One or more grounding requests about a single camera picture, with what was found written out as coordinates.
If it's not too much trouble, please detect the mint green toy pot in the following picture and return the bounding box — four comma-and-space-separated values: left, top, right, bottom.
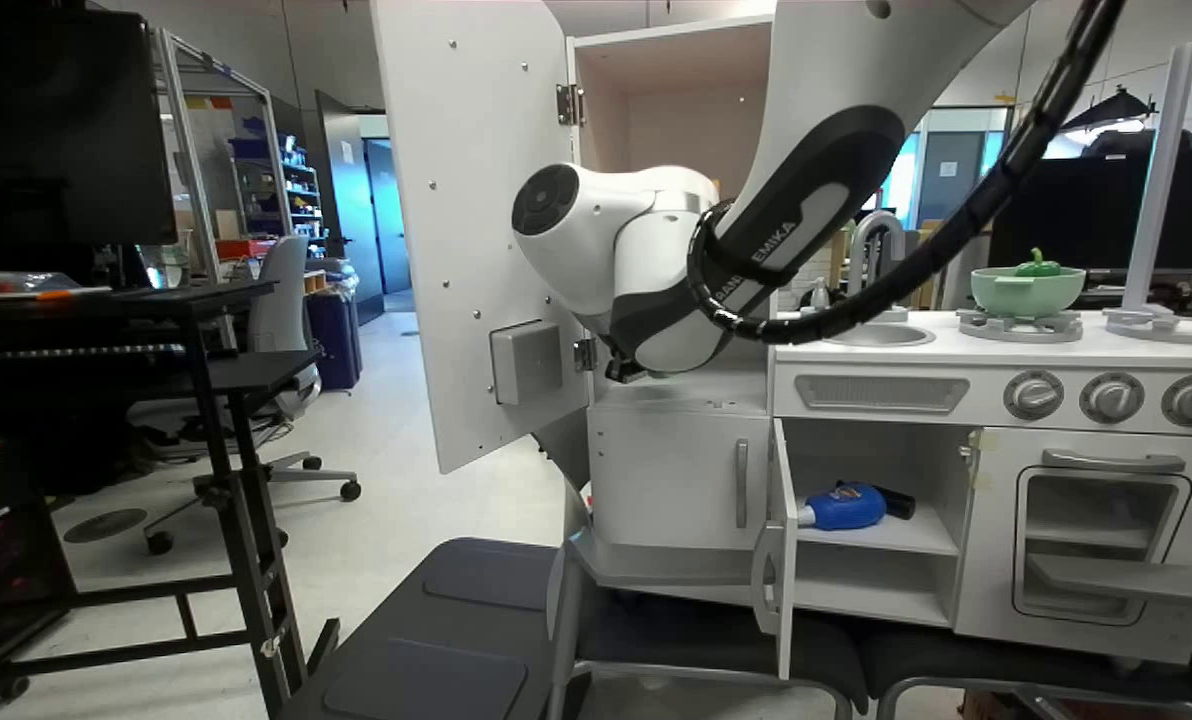
973, 268, 1083, 318

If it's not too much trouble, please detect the green toy bell pepper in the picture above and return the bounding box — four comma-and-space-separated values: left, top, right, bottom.
1015, 247, 1064, 274

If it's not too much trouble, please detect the white fridge door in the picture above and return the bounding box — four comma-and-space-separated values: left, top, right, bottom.
372, 0, 587, 471

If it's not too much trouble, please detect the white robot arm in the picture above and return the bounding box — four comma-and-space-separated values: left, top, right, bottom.
512, 0, 1031, 375

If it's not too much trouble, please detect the white toy fridge cupboard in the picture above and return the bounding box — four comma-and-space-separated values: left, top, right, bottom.
571, 17, 774, 602

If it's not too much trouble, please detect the white lower cabinet door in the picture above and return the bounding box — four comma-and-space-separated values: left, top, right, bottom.
753, 423, 802, 678

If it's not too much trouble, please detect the blue toy bottle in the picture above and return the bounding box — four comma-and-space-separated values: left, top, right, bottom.
802, 485, 915, 532

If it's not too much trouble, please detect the grey toy faucet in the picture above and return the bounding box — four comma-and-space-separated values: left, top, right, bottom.
848, 209, 908, 293

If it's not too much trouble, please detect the grey office chair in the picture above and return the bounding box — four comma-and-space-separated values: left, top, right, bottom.
140, 235, 359, 502

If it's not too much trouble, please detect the grey toy stove burner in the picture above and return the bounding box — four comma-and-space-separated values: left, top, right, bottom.
956, 308, 1083, 343

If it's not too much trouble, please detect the white toy kitchen counter unit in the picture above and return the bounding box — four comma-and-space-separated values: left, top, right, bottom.
753, 313, 1192, 663

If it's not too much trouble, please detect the grey stove knob middle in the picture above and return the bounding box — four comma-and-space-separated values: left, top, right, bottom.
1080, 370, 1144, 423

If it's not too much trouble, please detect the white toy oven door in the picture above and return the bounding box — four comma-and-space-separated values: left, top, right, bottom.
959, 433, 1192, 658

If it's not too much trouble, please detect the black computer monitor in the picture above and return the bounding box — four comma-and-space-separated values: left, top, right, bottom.
0, 0, 178, 281

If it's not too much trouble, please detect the black standing desk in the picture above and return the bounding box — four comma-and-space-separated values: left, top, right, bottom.
0, 274, 329, 717

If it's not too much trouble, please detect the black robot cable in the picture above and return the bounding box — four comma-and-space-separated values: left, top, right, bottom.
691, 0, 1131, 349

